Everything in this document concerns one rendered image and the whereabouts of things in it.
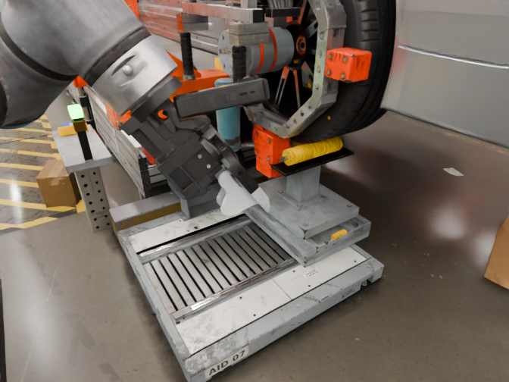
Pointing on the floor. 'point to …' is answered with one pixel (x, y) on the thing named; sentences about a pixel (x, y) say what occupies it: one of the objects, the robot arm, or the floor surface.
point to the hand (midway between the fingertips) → (266, 201)
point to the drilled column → (94, 198)
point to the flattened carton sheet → (500, 258)
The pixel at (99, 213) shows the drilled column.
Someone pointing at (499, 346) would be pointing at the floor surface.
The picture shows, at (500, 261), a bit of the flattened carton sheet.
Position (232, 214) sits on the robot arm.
